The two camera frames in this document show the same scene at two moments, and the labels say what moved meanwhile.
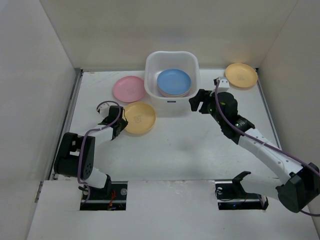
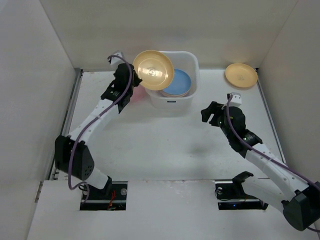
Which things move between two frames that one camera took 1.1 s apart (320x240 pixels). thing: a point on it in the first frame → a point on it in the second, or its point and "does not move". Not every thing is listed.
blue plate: (174, 82) does not move
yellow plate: (241, 75) does not move
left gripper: (124, 123) → (137, 80)
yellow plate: (141, 117) → (154, 68)
